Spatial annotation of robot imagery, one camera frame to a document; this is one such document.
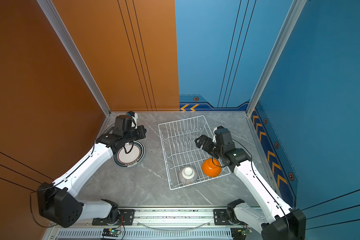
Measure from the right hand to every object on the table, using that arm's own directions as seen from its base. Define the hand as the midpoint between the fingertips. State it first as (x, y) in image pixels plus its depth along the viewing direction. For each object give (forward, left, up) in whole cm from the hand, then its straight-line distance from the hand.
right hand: (199, 144), depth 77 cm
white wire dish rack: (-2, +7, -18) cm, 19 cm away
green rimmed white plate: (+1, +36, -17) cm, 40 cm away
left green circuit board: (-36, +43, -22) cm, 60 cm away
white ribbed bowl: (-11, +6, -13) cm, 18 cm away
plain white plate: (+2, +40, -16) cm, 43 cm away
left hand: (+9, +28, +3) cm, 30 cm away
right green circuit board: (-36, -18, -23) cm, 46 cm away
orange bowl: (-3, -11, -14) cm, 18 cm away
